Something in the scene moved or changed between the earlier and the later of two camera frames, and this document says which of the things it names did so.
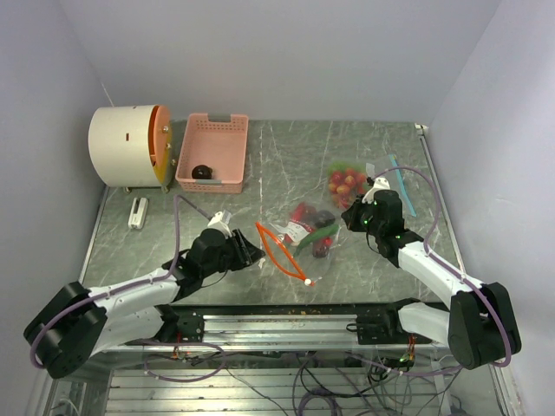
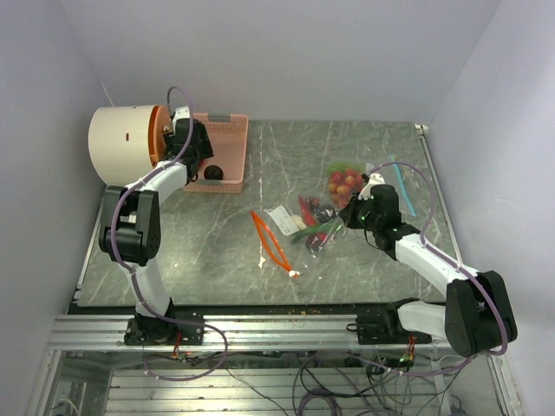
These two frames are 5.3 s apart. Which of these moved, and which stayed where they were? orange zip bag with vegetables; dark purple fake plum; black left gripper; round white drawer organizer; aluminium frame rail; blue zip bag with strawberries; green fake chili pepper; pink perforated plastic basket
Moved: green fake chili pepper; dark purple fake plum; black left gripper; orange zip bag with vegetables
Stayed: aluminium frame rail; round white drawer organizer; pink perforated plastic basket; blue zip bag with strawberries
